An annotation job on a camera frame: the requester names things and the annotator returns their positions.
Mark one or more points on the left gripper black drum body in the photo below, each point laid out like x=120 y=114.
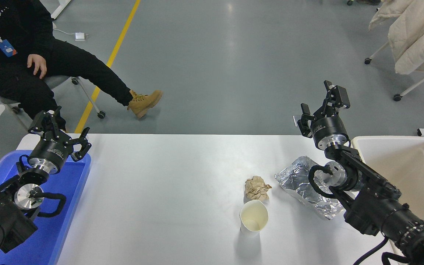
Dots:
x=52 y=151

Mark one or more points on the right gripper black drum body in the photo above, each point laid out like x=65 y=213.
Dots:
x=329 y=127

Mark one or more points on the crinkled foil tray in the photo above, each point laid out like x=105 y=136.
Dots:
x=296 y=176

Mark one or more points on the grey white-framed chair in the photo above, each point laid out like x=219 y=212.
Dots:
x=55 y=81

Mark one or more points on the white paper cup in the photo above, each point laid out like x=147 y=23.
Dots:
x=253 y=217

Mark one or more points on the person's left hand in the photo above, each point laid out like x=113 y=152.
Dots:
x=38 y=64

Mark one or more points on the silver floor plate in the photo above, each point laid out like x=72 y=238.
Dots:
x=294 y=120

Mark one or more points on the blue plastic tray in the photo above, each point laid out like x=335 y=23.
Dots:
x=68 y=191

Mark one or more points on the white-framed rolling chair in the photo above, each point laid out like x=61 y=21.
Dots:
x=397 y=97

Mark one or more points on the crumpled tan paper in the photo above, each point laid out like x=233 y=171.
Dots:
x=257 y=188

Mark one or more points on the large pale plastic bin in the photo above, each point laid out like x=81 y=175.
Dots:
x=410 y=165

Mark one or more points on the white power adapter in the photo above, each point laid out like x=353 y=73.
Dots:
x=80 y=36

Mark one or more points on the person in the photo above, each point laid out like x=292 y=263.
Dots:
x=31 y=22

